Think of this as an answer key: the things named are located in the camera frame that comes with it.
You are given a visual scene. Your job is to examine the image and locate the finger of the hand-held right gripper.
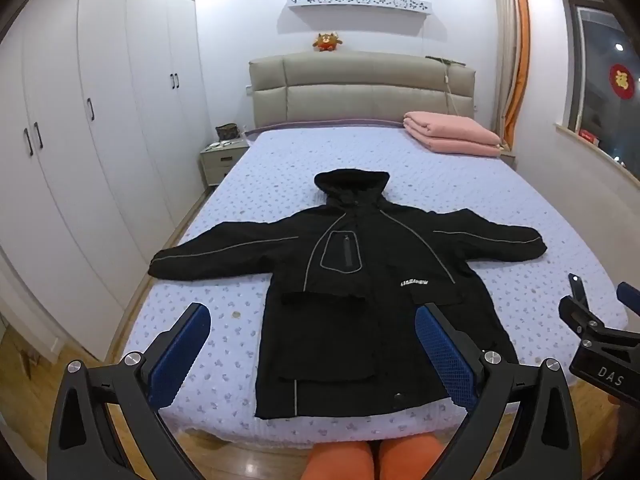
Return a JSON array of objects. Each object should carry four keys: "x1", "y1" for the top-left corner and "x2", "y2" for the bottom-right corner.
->
[
  {"x1": 558, "y1": 273, "x2": 610, "y2": 345},
  {"x1": 616, "y1": 282, "x2": 640, "y2": 314}
]

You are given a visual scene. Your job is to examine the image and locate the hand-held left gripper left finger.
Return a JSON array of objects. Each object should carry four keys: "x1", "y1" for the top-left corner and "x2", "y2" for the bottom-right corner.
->
[{"x1": 47, "y1": 302, "x2": 211, "y2": 480}]

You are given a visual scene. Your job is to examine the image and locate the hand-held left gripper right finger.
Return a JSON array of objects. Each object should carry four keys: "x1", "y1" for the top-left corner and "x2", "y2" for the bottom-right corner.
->
[{"x1": 415, "y1": 302, "x2": 584, "y2": 480}]

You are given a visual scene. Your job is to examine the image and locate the black hooded jacket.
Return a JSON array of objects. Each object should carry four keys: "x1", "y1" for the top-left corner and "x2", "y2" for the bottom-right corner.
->
[{"x1": 148, "y1": 170, "x2": 547, "y2": 420}]

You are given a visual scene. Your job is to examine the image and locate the orange pants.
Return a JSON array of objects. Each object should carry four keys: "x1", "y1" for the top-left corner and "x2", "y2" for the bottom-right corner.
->
[{"x1": 300, "y1": 432, "x2": 444, "y2": 480}]

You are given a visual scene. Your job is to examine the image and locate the bed with floral bedspread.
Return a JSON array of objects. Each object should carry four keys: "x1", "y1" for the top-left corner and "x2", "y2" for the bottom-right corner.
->
[{"x1": 102, "y1": 122, "x2": 631, "y2": 450}]

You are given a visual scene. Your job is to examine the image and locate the beige nightstand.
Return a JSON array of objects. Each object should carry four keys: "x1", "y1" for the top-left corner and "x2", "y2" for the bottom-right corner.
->
[{"x1": 199, "y1": 139, "x2": 250, "y2": 190}]

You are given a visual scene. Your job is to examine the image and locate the window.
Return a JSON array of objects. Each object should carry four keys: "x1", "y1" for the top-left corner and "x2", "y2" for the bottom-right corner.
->
[{"x1": 553, "y1": 0, "x2": 640, "y2": 182}]

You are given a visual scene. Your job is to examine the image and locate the round red window decoration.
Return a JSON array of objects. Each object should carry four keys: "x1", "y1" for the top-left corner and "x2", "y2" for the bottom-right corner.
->
[{"x1": 608, "y1": 63, "x2": 636, "y2": 99}]

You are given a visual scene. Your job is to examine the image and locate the folded pink blanket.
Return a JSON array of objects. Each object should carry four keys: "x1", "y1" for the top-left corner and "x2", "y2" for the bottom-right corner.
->
[{"x1": 403, "y1": 111, "x2": 503, "y2": 158}]

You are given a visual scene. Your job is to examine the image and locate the white wardrobe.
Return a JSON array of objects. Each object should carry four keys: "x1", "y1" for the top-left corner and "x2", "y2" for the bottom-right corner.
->
[{"x1": 0, "y1": 0, "x2": 212, "y2": 362}]

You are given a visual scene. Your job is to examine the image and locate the orange and beige curtain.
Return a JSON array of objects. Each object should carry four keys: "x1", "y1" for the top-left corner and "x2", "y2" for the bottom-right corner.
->
[{"x1": 492, "y1": 0, "x2": 531, "y2": 152}]

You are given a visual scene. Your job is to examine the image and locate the beige padded headboard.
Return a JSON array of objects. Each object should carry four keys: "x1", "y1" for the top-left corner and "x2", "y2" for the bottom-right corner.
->
[{"x1": 248, "y1": 51, "x2": 477, "y2": 131}]

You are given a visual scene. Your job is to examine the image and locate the beige hanging cord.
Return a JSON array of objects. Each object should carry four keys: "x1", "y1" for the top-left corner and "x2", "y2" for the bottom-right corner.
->
[{"x1": 442, "y1": 65, "x2": 464, "y2": 117}]

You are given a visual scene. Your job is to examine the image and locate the white patterned wall shelf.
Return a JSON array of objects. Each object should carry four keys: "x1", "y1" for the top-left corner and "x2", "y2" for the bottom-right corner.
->
[{"x1": 287, "y1": 0, "x2": 430, "y2": 14}]

